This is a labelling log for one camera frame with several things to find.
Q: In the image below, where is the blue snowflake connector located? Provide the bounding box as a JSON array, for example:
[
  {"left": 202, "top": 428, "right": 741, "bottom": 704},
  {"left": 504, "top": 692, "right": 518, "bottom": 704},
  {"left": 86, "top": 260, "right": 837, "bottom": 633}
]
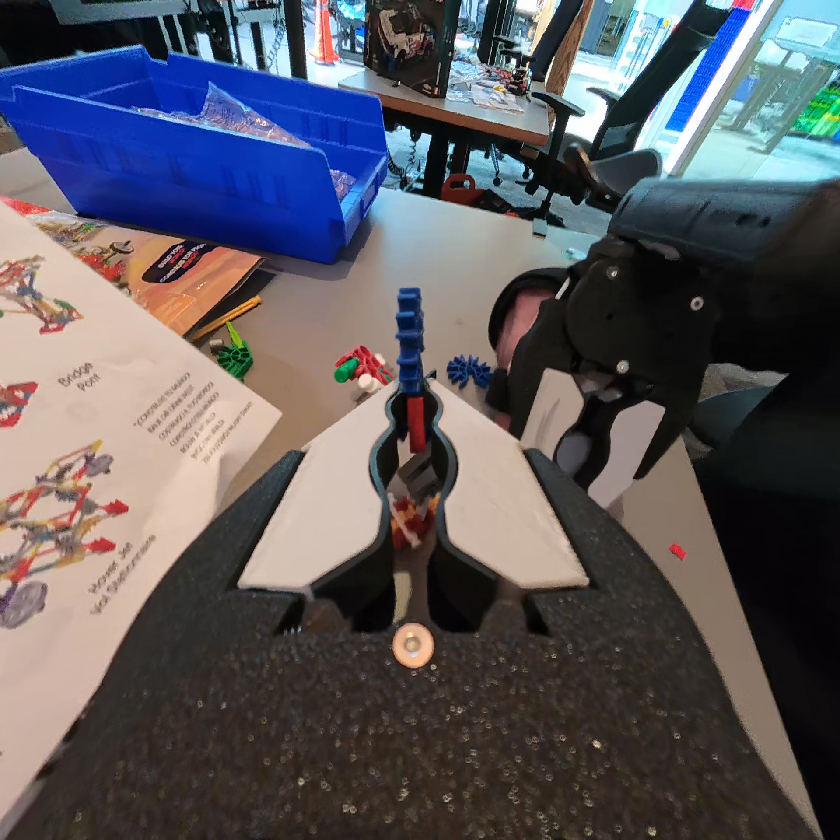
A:
[
  {"left": 448, "top": 354, "right": 494, "bottom": 389},
  {"left": 395, "top": 287, "right": 426, "bottom": 395}
]

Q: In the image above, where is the toy models instruction sheet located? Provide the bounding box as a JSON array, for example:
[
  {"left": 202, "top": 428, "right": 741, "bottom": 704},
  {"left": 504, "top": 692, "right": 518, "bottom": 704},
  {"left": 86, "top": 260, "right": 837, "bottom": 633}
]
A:
[{"left": 0, "top": 203, "right": 283, "bottom": 808}]

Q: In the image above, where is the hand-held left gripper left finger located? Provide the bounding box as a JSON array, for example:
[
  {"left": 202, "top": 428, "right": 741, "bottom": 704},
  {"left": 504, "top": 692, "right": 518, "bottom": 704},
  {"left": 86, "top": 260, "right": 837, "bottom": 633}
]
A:
[{"left": 236, "top": 387, "right": 403, "bottom": 592}]

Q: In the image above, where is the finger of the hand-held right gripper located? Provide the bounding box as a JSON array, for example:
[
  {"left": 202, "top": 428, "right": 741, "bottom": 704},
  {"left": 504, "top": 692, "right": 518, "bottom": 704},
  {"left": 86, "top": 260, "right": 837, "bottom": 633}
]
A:
[
  {"left": 518, "top": 367, "right": 585, "bottom": 455},
  {"left": 587, "top": 399, "right": 667, "bottom": 508}
]

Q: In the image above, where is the person's torso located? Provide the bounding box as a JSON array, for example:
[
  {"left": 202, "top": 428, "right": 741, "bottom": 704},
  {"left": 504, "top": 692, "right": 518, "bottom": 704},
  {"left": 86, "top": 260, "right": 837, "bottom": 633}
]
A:
[{"left": 696, "top": 367, "right": 840, "bottom": 834}]

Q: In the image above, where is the black metal pole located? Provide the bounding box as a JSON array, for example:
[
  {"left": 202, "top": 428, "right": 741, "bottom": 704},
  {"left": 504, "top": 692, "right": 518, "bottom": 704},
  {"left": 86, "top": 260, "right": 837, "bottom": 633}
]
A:
[{"left": 282, "top": 0, "right": 309, "bottom": 80}]

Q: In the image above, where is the clear plastic bag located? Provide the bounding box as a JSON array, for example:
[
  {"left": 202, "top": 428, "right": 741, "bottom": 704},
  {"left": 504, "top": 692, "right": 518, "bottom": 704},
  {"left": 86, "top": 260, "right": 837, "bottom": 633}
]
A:
[{"left": 131, "top": 82, "right": 358, "bottom": 198}]

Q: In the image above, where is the brown plastic bag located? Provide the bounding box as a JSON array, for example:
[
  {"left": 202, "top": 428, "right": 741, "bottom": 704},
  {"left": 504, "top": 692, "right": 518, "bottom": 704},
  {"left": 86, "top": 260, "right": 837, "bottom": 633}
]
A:
[{"left": 0, "top": 196, "right": 266, "bottom": 337}]

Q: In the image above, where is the orange traffic cone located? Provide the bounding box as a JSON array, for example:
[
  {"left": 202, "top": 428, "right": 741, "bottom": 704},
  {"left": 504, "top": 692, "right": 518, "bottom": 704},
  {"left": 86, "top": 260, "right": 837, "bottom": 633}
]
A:
[{"left": 308, "top": 0, "right": 340, "bottom": 64}]

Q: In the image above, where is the person's right hand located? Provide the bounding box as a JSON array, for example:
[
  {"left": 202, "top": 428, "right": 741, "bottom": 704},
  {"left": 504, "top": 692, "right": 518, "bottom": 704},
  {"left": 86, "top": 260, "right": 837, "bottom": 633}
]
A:
[{"left": 495, "top": 289, "right": 551, "bottom": 376}]

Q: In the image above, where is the blue plastic bin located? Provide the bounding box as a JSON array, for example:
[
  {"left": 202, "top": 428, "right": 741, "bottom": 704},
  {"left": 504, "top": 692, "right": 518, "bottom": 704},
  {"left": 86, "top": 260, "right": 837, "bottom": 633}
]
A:
[{"left": 0, "top": 45, "right": 389, "bottom": 265}]

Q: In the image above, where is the wooden support post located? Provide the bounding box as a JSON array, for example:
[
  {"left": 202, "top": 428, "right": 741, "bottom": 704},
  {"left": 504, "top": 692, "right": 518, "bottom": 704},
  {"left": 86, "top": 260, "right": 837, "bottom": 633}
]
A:
[{"left": 545, "top": 0, "right": 595, "bottom": 96}]

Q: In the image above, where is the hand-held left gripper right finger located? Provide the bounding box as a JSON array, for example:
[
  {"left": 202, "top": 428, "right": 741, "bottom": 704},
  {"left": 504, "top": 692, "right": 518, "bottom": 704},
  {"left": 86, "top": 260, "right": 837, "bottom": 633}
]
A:
[{"left": 427, "top": 379, "right": 590, "bottom": 592}]

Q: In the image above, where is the wooden table with black legs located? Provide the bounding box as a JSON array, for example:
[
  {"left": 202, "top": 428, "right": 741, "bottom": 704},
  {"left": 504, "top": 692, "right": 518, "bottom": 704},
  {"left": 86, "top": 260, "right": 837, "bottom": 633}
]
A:
[{"left": 338, "top": 66, "right": 551, "bottom": 198}]

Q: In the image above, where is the person's right forearm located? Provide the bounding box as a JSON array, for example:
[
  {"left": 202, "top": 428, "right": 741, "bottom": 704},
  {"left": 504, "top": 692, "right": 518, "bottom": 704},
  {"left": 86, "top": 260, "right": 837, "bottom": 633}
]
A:
[{"left": 715, "top": 223, "right": 840, "bottom": 395}]

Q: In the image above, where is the colourful construction toy model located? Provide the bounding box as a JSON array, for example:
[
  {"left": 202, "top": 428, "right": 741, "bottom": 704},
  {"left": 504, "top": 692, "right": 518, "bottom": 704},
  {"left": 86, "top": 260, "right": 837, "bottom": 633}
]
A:
[{"left": 333, "top": 344, "right": 450, "bottom": 551}]

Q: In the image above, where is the black office chair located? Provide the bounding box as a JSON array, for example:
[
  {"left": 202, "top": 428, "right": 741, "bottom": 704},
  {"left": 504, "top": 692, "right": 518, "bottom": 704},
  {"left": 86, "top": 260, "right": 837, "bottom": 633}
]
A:
[{"left": 525, "top": 0, "right": 732, "bottom": 227}]

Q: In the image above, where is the dark grey sheet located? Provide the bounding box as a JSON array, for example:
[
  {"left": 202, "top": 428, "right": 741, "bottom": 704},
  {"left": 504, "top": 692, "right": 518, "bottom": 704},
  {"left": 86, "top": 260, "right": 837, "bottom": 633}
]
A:
[{"left": 217, "top": 266, "right": 277, "bottom": 309}]

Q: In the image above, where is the black coiled cable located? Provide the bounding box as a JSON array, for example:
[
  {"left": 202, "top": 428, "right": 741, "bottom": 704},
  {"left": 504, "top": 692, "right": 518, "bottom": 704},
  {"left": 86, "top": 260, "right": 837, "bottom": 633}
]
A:
[{"left": 387, "top": 128, "right": 421, "bottom": 178}]

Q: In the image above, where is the blue brick wall panel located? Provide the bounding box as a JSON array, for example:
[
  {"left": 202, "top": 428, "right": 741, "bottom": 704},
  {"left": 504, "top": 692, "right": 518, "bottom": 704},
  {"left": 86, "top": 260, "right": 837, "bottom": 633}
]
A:
[{"left": 666, "top": 0, "right": 756, "bottom": 132}]

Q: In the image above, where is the long yellow rod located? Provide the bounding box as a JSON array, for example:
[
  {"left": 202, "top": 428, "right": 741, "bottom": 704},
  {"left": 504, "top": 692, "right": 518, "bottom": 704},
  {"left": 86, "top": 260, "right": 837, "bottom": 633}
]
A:
[{"left": 187, "top": 295, "right": 263, "bottom": 342}]

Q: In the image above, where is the green connector chain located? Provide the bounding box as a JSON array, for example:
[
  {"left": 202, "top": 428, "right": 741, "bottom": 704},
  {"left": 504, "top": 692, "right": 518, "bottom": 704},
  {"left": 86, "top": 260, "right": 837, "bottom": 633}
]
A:
[{"left": 215, "top": 322, "right": 256, "bottom": 382}]

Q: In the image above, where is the black toy car box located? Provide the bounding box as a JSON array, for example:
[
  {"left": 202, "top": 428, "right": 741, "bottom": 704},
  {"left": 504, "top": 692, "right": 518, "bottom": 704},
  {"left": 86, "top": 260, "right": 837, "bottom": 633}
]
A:
[{"left": 363, "top": 0, "right": 460, "bottom": 99}]

